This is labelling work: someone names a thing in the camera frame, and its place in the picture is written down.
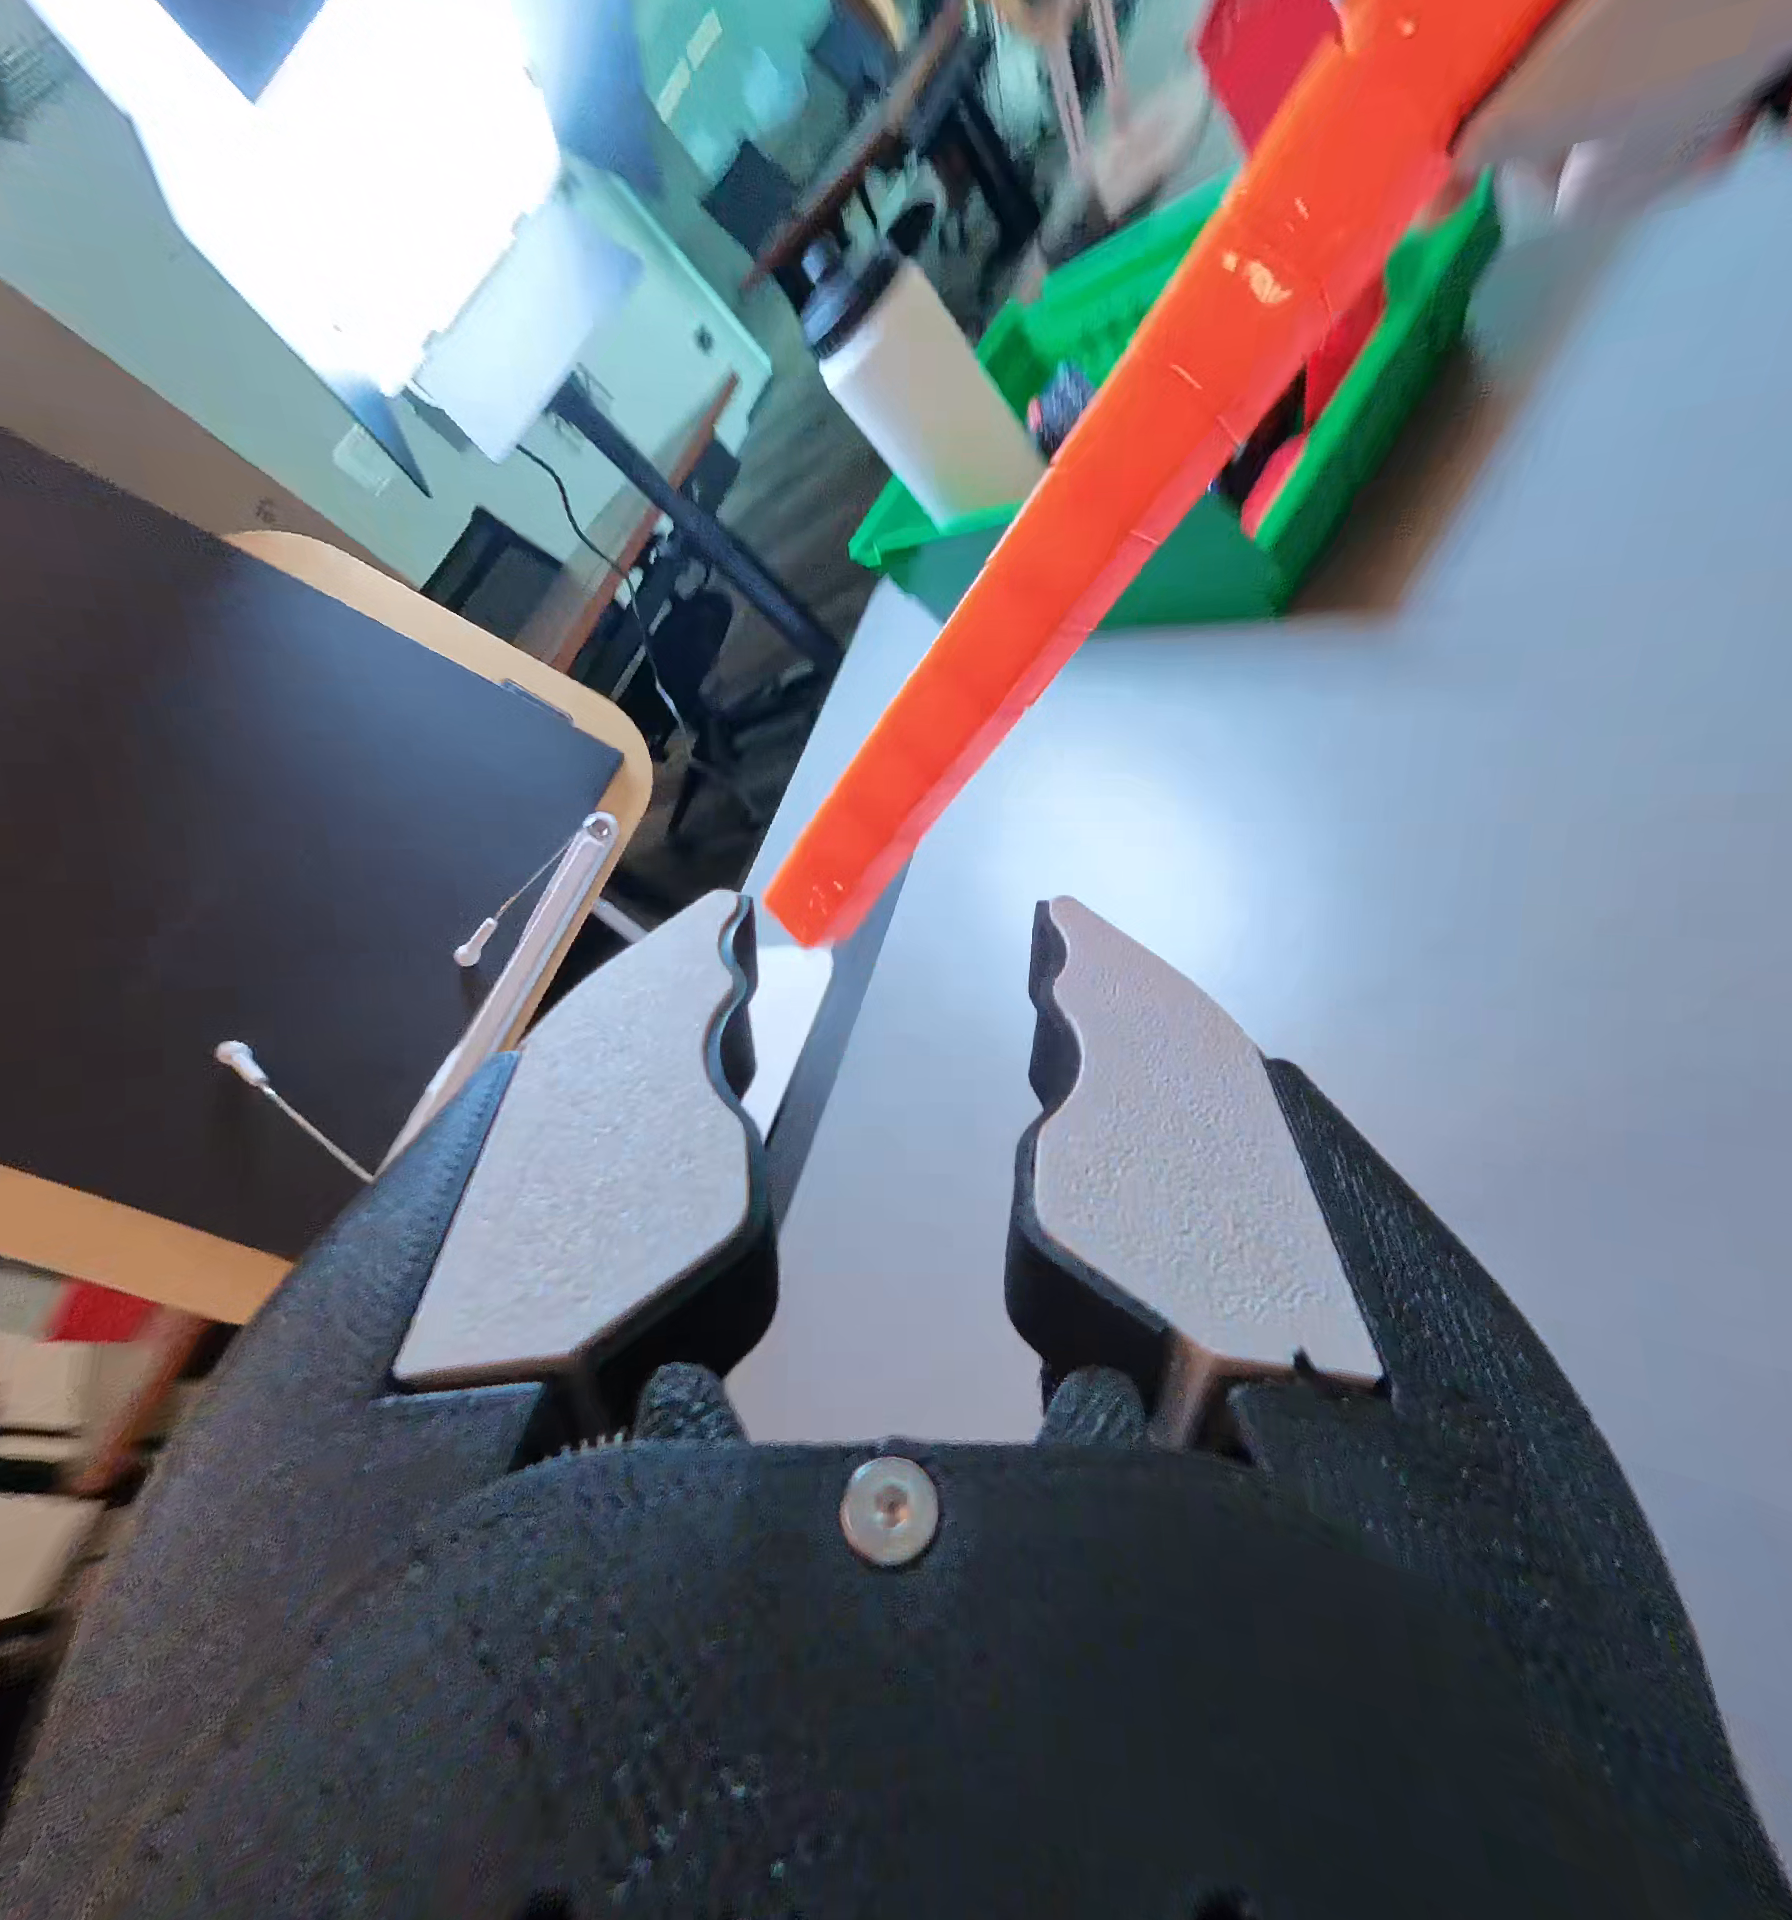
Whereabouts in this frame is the white bottle black cap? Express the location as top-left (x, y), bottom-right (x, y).
top-left (799, 240), bottom-right (1048, 517)

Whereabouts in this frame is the low red plastic bin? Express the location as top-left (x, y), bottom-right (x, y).
top-left (1196, 0), bottom-right (1351, 156)

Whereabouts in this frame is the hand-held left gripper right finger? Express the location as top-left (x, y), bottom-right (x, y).
top-left (1004, 898), bottom-right (1388, 1387)

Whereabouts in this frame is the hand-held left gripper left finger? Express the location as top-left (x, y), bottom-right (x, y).
top-left (390, 886), bottom-right (778, 1387)

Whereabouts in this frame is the black light stand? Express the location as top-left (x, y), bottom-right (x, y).
top-left (551, 373), bottom-right (840, 659)

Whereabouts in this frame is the studio softbox light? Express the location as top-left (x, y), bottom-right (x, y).
top-left (16, 0), bottom-right (643, 471)

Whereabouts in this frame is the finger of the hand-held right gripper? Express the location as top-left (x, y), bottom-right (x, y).
top-left (1451, 0), bottom-right (1792, 173)

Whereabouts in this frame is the black power cable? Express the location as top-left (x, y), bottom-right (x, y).
top-left (514, 440), bottom-right (691, 758)

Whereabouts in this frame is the green plastic bin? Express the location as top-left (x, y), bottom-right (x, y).
top-left (848, 166), bottom-right (1501, 631)

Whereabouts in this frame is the long orange block stick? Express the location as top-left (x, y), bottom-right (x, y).
top-left (761, 0), bottom-right (1561, 951)

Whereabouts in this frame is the black board with wooden rim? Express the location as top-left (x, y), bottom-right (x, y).
top-left (0, 393), bottom-right (658, 1330)

